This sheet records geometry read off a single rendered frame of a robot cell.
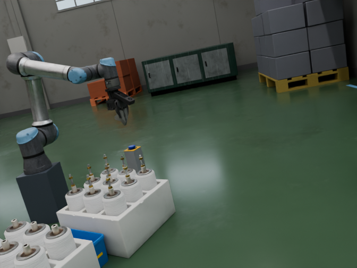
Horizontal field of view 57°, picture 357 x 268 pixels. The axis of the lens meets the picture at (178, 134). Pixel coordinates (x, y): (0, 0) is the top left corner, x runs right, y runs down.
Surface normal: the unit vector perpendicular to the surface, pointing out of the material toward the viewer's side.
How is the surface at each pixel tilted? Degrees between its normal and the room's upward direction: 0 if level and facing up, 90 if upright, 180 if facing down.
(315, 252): 0
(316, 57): 90
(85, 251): 90
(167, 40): 90
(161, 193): 90
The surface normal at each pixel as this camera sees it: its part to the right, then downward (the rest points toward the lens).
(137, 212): 0.84, -0.04
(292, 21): -0.09, 0.26
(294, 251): -0.20, -0.95
